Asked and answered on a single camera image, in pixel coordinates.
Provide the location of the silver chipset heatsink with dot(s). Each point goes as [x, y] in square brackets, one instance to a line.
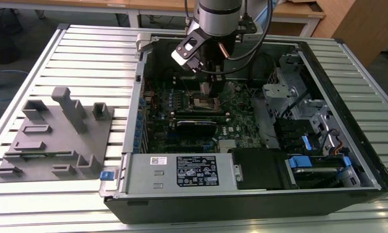
[228, 144]

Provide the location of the hard disk in blue carrier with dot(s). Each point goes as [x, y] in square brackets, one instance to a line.
[299, 162]

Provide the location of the wooden desk white frame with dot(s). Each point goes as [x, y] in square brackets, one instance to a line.
[304, 14]

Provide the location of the black graphics card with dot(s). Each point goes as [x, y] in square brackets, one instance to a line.
[195, 132]

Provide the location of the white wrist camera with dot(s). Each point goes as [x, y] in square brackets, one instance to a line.
[184, 52]

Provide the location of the black RAM slot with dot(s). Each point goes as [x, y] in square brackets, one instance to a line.
[200, 113]

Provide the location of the green motherboard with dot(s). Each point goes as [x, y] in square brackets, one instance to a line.
[243, 126]

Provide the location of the blue case latch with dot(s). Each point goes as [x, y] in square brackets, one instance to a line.
[106, 176]

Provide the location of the green RAM stick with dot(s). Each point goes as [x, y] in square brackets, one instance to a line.
[34, 155]

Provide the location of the CPU socket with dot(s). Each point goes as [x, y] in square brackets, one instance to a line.
[200, 104]

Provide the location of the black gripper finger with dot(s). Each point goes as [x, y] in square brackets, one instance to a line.
[217, 89]

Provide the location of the blue plastic clip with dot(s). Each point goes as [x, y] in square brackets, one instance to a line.
[345, 162]

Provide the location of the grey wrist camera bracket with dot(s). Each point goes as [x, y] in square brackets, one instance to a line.
[251, 34]

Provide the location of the blue disk bay tab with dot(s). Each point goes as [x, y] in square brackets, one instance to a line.
[305, 143]

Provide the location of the black round bin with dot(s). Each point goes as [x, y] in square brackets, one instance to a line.
[4, 48]

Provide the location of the wooden desk grey frame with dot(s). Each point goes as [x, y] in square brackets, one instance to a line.
[50, 2]

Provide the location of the black mesh basket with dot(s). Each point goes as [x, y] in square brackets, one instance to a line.
[5, 24]

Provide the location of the black PC case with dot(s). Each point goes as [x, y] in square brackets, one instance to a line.
[245, 208]

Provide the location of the grey parts rack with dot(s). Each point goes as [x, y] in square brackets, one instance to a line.
[61, 145]

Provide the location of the silver power supply unit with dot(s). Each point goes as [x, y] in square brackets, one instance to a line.
[141, 179]

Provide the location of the wooden cabinet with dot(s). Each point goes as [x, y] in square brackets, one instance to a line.
[368, 24]

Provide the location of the metal drive cage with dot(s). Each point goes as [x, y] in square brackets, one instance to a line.
[277, 92]

